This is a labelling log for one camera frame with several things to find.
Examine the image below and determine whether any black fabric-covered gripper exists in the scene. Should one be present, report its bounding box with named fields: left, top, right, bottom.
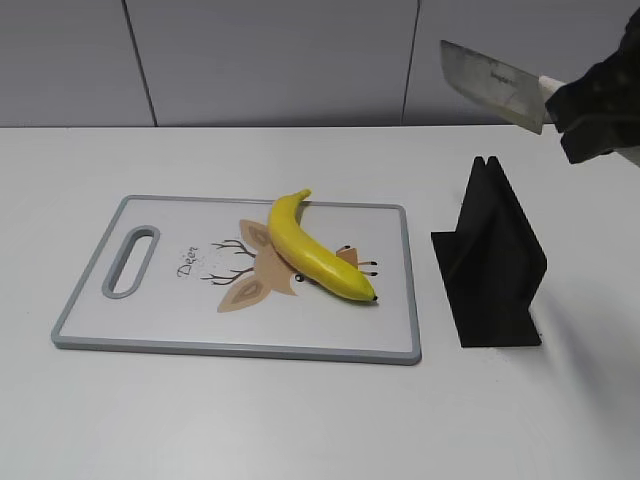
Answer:
left=545, top=12, right=639, bottom=164

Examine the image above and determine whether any white-handled kitchen knife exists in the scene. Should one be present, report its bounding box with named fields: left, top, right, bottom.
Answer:
left=440, top=40, right=564, bottom=134

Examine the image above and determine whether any yellow plastic banana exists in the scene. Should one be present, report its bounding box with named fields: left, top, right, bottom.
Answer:
left=267, top=188, right=377, bottom=303

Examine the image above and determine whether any black knife stand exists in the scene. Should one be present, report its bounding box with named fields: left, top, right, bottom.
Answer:
left=431, top=156, right=547, bottom=348

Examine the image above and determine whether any grey-rimmed white cutting board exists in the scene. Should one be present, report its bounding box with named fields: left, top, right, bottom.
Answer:
left=51, top=195, right=421, bottom=365

